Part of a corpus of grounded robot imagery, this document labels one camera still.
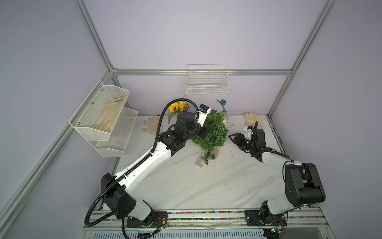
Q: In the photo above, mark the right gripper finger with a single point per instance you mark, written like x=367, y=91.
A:
x=236, y=136
x=238, y=141

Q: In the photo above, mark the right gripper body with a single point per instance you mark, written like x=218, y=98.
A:
x=246, y=144

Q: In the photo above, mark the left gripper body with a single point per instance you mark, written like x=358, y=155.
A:
x=202, y=132

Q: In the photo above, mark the small green christmas tree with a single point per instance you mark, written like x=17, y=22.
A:
x=212, y=134

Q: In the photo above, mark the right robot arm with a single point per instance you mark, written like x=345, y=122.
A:
x=302, y=183

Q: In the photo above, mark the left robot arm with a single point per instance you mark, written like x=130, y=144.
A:
x=120, y=186

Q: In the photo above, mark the cream glove right table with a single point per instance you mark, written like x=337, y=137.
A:
x=252, y=118

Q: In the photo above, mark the cream glove table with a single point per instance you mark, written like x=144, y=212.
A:
x=252, y=118
x=151, y=125

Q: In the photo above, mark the clear battery box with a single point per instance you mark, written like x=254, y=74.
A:
x=200, y=162

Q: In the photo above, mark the yellow flowers in vase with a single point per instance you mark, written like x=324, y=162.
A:
x=177, y=108

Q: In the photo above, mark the cream glove left table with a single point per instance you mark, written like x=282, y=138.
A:
x=151, y=125

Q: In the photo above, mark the white mesh lower shelf bin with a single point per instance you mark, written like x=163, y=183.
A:
x=120, y=135

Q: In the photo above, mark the white mesh shelf bin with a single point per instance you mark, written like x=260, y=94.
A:
x=86, y=115
x=120, y=135

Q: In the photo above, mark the cream glove in bin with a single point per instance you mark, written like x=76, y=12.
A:
x=110, y=113

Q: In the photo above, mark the white mesh upper shelf bin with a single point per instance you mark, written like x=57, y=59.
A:
x=86, y=115

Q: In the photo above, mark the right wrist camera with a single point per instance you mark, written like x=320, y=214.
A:
x=248, y=132

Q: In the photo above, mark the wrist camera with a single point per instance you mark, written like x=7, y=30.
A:
x=248, y=132
x=202, y=114

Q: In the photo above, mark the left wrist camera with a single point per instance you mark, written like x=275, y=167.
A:
x=202, y=114

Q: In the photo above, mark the white wire wall basket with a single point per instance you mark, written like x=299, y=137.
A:
x=207, y=80

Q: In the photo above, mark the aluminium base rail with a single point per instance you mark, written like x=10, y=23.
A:
x=230, y=219

